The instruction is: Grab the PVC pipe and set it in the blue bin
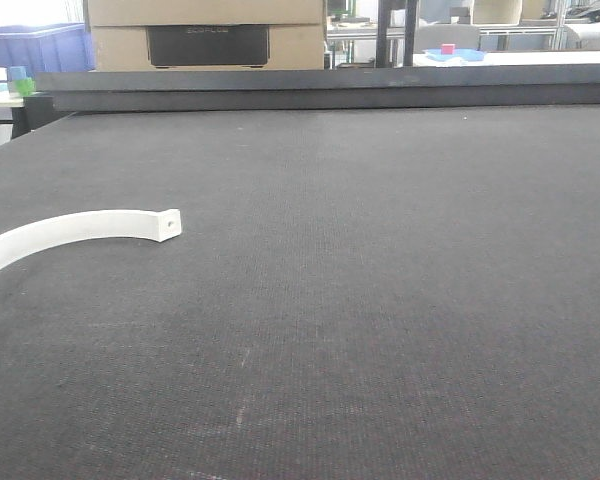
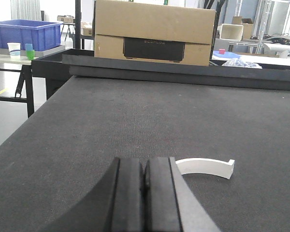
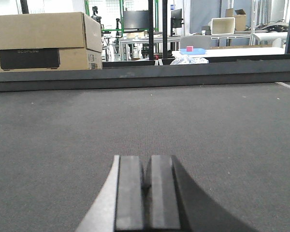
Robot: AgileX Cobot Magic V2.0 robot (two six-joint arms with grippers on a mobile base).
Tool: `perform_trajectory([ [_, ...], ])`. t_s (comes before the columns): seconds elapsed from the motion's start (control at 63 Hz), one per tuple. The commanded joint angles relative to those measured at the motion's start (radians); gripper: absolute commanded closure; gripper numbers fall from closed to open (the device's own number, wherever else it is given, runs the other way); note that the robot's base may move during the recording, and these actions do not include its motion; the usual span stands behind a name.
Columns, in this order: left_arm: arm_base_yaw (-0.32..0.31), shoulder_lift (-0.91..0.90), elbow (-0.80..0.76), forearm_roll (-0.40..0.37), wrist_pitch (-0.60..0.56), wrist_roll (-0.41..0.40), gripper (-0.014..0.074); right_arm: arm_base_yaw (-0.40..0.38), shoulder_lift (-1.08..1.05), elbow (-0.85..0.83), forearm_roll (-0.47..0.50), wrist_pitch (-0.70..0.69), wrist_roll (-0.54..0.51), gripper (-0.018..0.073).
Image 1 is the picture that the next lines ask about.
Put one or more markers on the black device in box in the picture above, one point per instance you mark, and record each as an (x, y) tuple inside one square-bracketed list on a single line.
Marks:
[(208, 45)]

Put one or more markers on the blue tray with red cube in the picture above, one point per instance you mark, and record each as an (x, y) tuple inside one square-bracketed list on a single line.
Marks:
[(448, 52)]

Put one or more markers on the large cardboard box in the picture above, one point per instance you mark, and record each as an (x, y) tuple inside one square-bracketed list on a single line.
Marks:
[(297, 30)]

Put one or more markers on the blue crate far left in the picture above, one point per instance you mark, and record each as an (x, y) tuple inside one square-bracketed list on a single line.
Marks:
[(62, 47)]

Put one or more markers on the white curved plastic bracket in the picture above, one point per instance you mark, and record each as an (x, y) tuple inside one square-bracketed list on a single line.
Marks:
[(42, 235)]

